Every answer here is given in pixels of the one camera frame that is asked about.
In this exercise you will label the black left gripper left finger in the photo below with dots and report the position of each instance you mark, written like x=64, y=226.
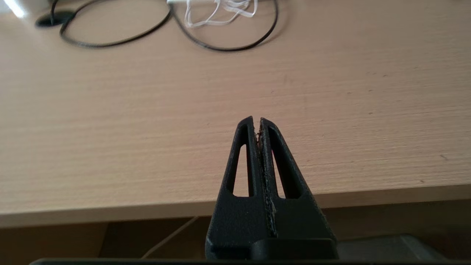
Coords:
x=237, y=217

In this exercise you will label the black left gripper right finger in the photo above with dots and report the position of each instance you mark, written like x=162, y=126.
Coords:
x=298, y=217

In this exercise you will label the black round desk grommet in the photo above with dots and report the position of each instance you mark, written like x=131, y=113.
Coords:
x=55, y=19

